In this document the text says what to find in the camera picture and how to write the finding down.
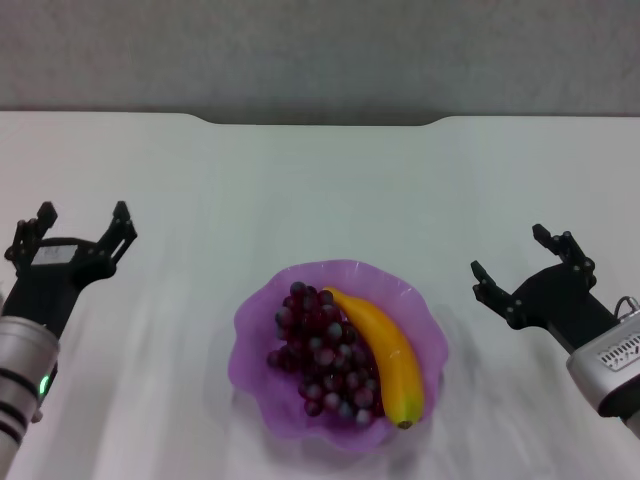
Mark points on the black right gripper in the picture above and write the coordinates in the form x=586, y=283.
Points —
x=562, y=305

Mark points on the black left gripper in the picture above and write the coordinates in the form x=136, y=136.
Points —
x=55, y=285

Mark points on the yellow banana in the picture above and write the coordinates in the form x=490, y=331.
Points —
x=395, y=360

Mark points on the dark red grape bunch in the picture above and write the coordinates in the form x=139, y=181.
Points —
x=320, y=355

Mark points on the purple wavy plastic bowl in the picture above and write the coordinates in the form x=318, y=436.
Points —
x=260, y=325

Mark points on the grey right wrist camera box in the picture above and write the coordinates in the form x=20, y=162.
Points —
x=605, y=370

